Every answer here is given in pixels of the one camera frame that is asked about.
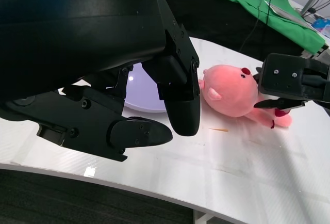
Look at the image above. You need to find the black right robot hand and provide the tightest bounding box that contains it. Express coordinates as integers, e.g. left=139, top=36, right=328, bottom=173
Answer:
left=254, top=53, right=330, bottom=118

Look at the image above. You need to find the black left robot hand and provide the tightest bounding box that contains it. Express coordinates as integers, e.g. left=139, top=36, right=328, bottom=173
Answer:
left=0, top=0, right=201, bottom=162

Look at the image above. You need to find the pink plush doll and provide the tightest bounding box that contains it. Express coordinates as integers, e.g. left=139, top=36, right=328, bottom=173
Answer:
left=197, top=64, right=292, bottom=130

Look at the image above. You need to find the purple plastic plate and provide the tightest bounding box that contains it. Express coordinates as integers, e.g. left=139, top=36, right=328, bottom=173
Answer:
left=123, top=62, right=168, bottom=114

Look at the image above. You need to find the green cloth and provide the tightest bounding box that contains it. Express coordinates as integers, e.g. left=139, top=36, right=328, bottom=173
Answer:
left=172, top=0, right=326, bottom=54

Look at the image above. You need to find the blue patterned package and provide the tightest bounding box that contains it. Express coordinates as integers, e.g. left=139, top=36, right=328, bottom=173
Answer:
left=312, top=18, right=330, bottom=39

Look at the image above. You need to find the white paper sheet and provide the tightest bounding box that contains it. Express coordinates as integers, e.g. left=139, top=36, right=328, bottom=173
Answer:
left=264, top=0, right=318, bottom=31

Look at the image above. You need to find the thin black cable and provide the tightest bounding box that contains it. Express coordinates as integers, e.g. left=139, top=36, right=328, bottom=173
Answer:
left=241, top=0, right=275, bottom=52

